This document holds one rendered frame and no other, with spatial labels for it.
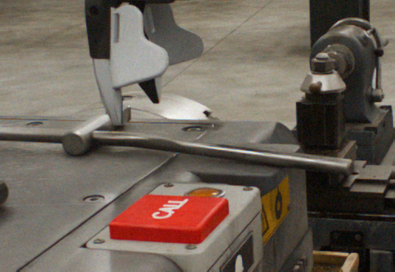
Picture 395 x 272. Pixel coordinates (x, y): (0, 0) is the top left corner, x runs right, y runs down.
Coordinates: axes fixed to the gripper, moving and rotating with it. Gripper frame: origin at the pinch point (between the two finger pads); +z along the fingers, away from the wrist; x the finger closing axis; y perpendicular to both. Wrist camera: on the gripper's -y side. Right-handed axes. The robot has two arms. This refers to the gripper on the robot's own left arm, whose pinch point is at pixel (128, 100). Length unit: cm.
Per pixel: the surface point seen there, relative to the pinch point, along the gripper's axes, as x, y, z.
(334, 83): 88, -1, 16
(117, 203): -14.1, 5.0, 4.1
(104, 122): 1.7, -3.2, 2.4
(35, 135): -1.7, -8.0, 2.8
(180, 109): 27.1, -6.1, 7.0
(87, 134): -2.1, -3.0, 2.4
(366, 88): 145, -6, 29
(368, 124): 141, -5, 36
